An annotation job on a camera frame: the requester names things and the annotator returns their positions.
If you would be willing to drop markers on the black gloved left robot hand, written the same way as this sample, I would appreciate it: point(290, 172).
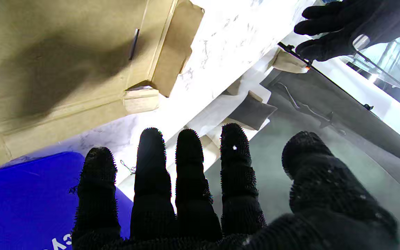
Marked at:
point(346, 21)

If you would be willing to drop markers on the brown cardboard box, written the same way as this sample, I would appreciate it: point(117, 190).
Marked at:
point(64, 52)

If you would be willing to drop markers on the blue plastic recycling bin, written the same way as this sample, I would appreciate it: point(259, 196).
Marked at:
point(23, 205)

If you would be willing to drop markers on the printed sofa backdrop banner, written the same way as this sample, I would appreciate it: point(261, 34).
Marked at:
point(325, 173)

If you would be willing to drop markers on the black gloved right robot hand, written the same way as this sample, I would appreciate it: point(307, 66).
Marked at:
point(193, 215)

